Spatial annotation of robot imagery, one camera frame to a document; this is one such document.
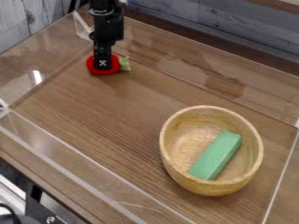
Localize black cable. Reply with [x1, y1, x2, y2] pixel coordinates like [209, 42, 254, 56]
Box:
[0, 202, 22, 224]

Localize red plush strawberry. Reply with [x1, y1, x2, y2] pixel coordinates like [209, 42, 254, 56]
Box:
[86, 54, 131, 75]

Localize wooden bowl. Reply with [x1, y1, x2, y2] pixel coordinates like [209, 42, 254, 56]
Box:
[159, 105, 265, 196]

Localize clear acrylic enclosure wall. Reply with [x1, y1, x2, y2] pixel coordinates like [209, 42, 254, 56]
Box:
[0, 13, 299, 224]

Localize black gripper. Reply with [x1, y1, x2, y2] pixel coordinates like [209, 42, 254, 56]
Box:
[88, 0, 127, 70]

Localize black metal table frame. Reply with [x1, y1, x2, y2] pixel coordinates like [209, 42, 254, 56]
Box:
[24, 184, 80, 224]

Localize green rectangular block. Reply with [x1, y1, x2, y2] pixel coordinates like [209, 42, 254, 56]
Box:
[187, 131, 243, 180]

